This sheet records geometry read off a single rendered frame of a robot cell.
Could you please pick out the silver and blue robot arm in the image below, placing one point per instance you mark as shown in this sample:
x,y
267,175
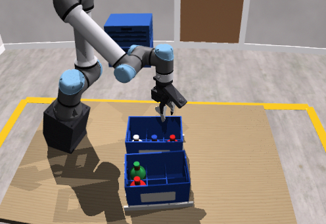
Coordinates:
x,y
88,69

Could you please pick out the green bottle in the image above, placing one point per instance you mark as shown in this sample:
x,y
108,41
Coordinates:
x,y
137,171

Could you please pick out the red bottle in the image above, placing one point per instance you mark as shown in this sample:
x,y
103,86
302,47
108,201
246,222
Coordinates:
x,y
137,181
172,138

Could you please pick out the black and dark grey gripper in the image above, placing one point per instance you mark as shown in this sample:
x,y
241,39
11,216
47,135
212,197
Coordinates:
x,y
158,95

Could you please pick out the blue crate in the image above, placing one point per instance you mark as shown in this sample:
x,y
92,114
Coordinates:
x,y
153,125
157,190

